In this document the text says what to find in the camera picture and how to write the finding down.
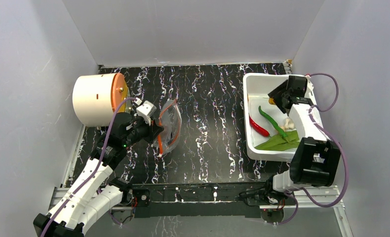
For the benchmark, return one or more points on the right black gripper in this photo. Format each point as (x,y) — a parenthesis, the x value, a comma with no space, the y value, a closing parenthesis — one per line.
(287,97)

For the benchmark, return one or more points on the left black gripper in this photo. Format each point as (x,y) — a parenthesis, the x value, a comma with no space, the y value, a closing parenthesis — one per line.
(153,130)

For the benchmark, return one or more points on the clear zip top bag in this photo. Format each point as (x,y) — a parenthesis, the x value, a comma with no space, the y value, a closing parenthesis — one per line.
(170,119)

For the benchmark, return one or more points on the green chili pepper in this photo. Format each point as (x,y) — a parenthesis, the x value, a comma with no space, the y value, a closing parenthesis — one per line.
(273,123)

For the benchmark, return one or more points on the orange fruit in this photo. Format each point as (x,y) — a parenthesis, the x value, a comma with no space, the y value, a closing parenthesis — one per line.
(271,101)

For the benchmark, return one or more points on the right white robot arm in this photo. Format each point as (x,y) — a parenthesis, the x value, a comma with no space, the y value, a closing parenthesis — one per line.
(316,159)

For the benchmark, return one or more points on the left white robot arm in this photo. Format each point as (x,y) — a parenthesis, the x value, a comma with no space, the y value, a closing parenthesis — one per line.
(81,206)

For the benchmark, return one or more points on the white plastic bin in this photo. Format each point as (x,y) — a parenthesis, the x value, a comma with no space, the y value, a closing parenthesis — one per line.
(256,87)

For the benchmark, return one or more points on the garlic bulb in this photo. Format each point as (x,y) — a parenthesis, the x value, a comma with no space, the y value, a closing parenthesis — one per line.
(288,124)

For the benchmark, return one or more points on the red chili pepper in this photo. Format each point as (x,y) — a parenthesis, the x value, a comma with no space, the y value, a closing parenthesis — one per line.
(263,132)

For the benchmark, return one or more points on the green leaf vegetable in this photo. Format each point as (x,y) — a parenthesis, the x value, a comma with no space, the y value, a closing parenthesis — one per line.
(278,143)

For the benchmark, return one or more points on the white cylinder orange lid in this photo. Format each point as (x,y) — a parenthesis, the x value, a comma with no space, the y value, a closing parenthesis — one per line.
(96,97)

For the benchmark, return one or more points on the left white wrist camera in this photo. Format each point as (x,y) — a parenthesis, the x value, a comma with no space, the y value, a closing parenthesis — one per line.
(146,111)

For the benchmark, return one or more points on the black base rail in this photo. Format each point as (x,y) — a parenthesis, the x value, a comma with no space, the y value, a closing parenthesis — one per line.
(196,199)

